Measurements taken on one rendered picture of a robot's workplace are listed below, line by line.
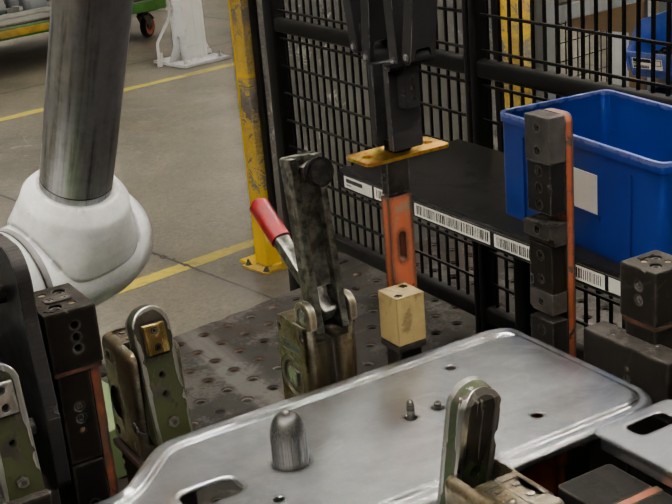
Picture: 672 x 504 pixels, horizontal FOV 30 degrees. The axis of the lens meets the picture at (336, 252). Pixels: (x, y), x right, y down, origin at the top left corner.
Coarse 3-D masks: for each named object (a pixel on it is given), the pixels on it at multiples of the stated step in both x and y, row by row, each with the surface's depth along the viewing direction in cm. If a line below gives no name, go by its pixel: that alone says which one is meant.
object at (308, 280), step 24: (288, 168) 118; (312, 168) 116; (288, 192) 120; (312, 192) 121; (312, 216) 121; (312, 240) 121; (312, 264) 120; (336, 264) 122; (312, 288) 121; (336, 288) 122; (336, 312) 123
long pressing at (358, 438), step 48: (480, 336) 128; (528, 336) 129; (336, 384) 120; (384, 384) 120; (432, 384) 120; (528, 384) 118; (576, 384) 117; (624, 384) 117; (192, 432) 114; (240, 432) 114; (336, 432) 112; (384, 432) 111; (432, 432) 111; (528, 432) 109; (576, 432) 109; (144, 480) 106; (192, 480) 106; (240, 480) 106; (288, 480) 105; (336, 480) 104; (384, 480) 104; (432, 480) 103
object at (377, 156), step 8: (424, 136) 109; (384, 144) 105; (424, 144) 106; (432, 144) 106; (440, 144) 106; (448, 144) 106; (360, 152) 105; (368, 152) 105; (376, 152) 105; (384, 152) 105; (392, 152) 105; (400, 152) 104; (408, 152) 104; (416, 152) 104; (424, 152) 104; (352, 160) 104; (360, 160) 103; (368, 160) 103; (376, 160) 103; (384, 160) 103; (392, 160) 103
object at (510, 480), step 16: (496, 464) 97; (448, 480) 95; (496, 480) 94; (512, 480) 94; (528, 480) 93; (448, 496) 95; (464, 496) 93; (480, 496) 92; (496, 496) 92; (512, 496) 92; (528, 496) 91; (544, 496) 91
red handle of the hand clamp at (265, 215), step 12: (252, 204) 129; (264, 204) 129; (264, 216) 128; (276, 216) 128; (264, 228) 128; (276, 228) 127; (276, 240) 127; (288, 240) 127; (288, 252) 126; (288, 264) 126; (324, 300) 123; (324, 312) 122
